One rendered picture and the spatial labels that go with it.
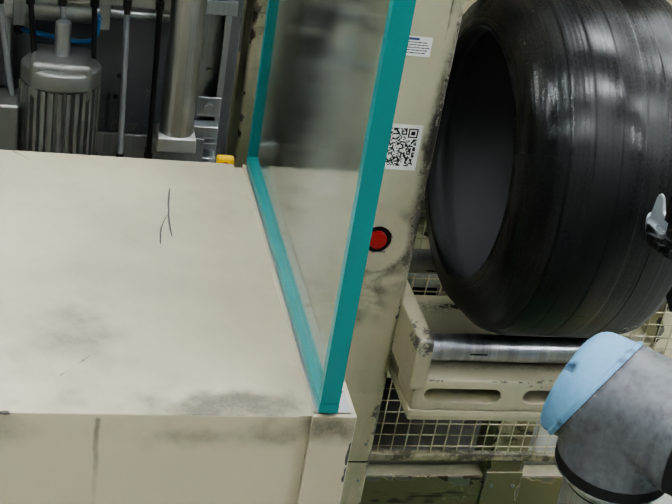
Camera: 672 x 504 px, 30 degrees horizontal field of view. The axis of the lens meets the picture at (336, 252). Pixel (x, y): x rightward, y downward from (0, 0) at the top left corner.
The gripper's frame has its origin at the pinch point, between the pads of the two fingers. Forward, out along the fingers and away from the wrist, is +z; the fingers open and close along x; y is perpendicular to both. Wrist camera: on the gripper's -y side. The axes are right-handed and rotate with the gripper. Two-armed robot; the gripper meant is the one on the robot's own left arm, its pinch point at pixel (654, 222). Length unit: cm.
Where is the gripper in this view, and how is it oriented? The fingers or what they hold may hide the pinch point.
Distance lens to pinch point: 183.6
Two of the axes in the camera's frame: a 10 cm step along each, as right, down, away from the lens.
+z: -2.0, -3.8, 9.0
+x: -9.7, -0.5, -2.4
